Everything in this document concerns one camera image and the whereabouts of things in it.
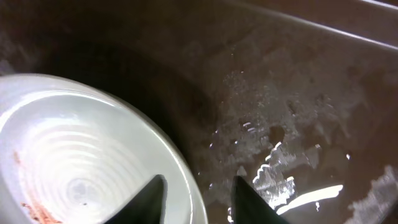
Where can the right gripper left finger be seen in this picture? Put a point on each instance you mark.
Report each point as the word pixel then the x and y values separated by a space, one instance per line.
pixel 146 207

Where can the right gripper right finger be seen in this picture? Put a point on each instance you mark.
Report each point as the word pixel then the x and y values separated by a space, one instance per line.
pixel 249 208

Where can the pale grey plate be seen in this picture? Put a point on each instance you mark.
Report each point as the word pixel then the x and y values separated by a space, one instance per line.
pixel 73 154

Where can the brown tray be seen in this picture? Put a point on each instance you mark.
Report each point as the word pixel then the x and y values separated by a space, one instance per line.
pixel 294 96

